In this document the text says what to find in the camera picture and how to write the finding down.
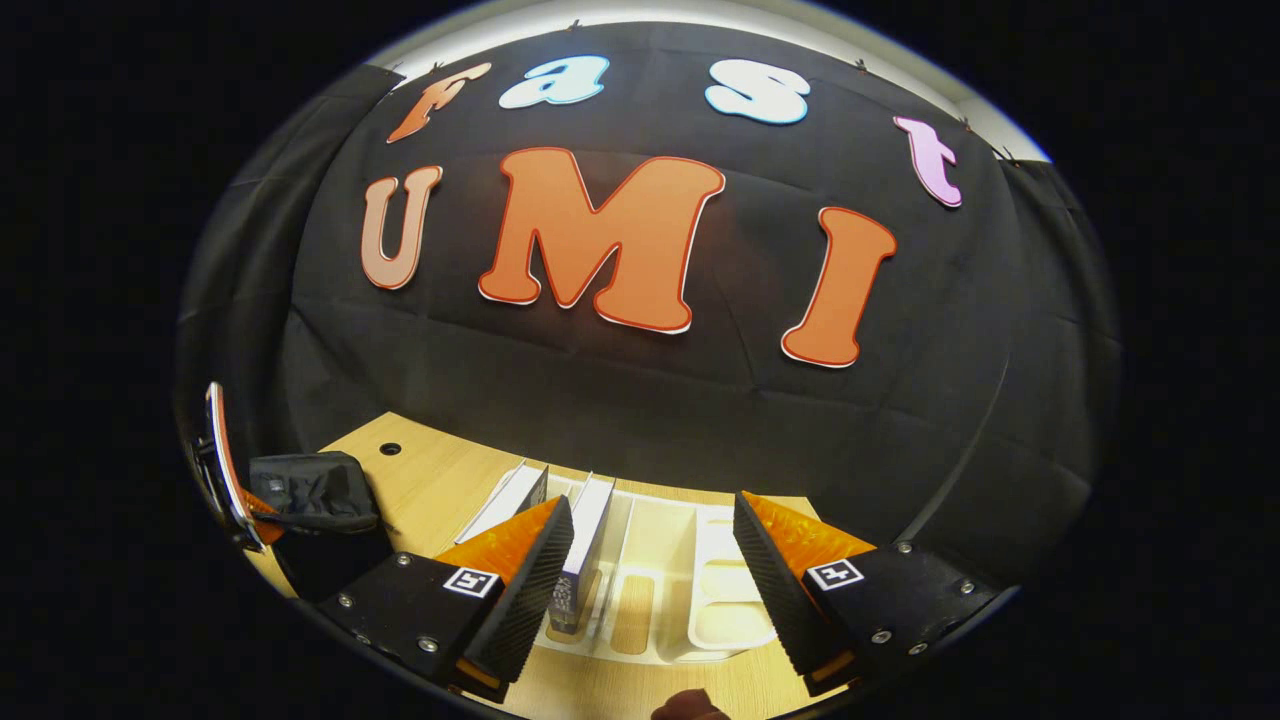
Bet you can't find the black schoolbag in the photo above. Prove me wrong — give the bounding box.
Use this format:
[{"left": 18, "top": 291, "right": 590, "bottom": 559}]
[{"left": 248, "top": 450, "right": 396, "bottom": 603}]

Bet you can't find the black cable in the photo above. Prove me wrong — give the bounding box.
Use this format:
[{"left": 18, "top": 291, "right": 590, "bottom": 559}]
[{"left": 895, "top": 350, "right": 1013, "bottom": 546}]

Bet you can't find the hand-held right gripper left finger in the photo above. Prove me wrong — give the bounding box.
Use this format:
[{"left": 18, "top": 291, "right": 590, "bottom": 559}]
[{"left": 318, "top": 494, "right": 577, "bottom": 703}]

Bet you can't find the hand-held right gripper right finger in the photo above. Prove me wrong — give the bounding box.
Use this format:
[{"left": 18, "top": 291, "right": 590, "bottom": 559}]
[{"left": 733, "top": 490, "right": 1003, "bottom": 699}]

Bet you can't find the portrait cover book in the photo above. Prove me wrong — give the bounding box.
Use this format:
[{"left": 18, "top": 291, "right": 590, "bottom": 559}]
[{"left": 455, "top": 461, "right": 550, "bottom": 547}]

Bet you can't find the dark blue spine book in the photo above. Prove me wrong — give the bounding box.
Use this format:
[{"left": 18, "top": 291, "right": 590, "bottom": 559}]
[{"left": 547, "top": 472, "right": 617, "bottom": 637}]

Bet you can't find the white plastic bookshelf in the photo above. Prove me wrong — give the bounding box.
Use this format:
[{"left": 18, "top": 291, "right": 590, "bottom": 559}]
[{"left": 480, "top": 465, "right": 783, "bottom": 666}]

